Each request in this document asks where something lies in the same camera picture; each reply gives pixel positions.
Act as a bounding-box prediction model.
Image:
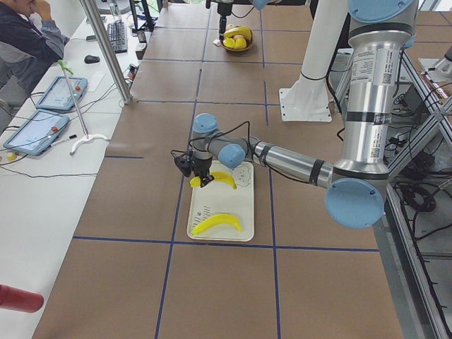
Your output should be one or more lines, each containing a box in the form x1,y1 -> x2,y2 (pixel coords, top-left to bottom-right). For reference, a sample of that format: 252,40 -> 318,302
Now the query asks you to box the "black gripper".
216,0 -> 233,40
173,151 -> 215,188

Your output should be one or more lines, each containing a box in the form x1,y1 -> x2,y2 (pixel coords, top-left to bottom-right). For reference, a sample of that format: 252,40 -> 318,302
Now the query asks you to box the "yellow banana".
190,171 -> 237,189
224,26 -> 253,40
191,213 -> 243,235

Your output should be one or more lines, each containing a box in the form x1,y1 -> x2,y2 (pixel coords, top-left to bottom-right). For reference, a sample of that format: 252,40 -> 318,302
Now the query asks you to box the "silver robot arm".
206,0 -> 280,41
172,1 -> 417,229

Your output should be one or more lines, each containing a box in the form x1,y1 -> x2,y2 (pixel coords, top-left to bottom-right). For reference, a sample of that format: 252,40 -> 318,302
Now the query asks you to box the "brown wicker basket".
220,26 -> 254,52

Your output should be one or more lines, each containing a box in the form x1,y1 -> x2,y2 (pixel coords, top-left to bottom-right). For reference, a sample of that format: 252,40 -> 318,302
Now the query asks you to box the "cream bear tray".
186,160 -> 254,242

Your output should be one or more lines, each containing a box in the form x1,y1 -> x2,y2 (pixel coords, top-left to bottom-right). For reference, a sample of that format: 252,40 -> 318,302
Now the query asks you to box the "black keyboard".
107,20 -> 128,54

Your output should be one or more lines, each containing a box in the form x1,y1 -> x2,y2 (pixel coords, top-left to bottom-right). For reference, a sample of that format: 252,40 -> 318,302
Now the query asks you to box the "black computer mouse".
84,54 -> 100,64

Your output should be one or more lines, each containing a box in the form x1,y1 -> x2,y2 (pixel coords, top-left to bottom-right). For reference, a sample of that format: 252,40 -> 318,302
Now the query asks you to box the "white grabber stick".
57,59 -> 110,156

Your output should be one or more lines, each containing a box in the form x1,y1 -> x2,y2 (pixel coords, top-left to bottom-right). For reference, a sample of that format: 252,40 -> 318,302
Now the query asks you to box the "far blue teach pendant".
35,76 -> 88,111

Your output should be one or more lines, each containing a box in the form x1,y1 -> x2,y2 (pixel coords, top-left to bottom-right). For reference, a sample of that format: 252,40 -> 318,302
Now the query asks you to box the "blue teach pendant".
4,109 -> 69,156
35,76 -> 88,111

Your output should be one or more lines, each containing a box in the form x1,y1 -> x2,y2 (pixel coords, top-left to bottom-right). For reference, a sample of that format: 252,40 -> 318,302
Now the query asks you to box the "near blue teach pendant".
4,109 -> 69,156

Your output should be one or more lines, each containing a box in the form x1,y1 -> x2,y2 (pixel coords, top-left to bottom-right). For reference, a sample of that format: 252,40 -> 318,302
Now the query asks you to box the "person in dark jacket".
1,1 -> 69,94

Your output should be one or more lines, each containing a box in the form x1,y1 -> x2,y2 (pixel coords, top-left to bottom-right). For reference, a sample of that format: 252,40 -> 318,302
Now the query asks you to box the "red bottle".
1,285 -> 44,313

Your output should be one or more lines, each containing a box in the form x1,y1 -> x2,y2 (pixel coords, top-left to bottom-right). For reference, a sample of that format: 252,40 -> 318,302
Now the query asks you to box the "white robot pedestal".
279,0 -> 348,122

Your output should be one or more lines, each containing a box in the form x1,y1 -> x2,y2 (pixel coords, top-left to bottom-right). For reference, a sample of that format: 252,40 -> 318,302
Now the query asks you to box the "aluminium frame post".
80,0 -> 132,105

